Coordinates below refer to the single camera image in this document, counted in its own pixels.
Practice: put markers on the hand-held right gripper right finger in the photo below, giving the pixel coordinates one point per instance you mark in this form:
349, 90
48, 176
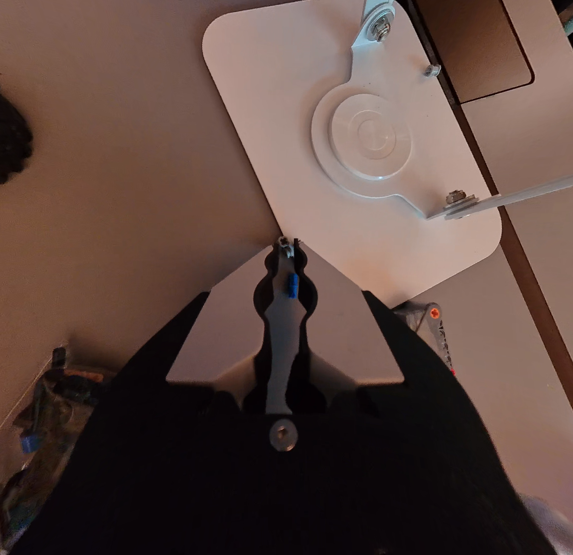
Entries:
353, 340

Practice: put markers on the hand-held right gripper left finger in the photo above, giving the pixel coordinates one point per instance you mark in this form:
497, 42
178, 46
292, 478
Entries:
219, 335

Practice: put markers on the small blue connector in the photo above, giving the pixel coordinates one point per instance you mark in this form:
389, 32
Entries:
293, 286

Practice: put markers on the small grey pin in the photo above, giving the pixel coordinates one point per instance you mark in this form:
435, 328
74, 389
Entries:
285, 246

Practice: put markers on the clear bag of toy bricks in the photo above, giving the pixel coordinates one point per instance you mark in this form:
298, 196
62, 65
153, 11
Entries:
53, 407

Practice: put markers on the grey desk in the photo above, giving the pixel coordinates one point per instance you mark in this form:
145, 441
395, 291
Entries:
112, 206
528, 138

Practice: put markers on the black tyre red hub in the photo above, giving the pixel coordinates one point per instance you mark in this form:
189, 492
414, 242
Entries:
13, 138

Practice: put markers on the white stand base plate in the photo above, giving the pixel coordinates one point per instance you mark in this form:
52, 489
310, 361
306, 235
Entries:
277, 116

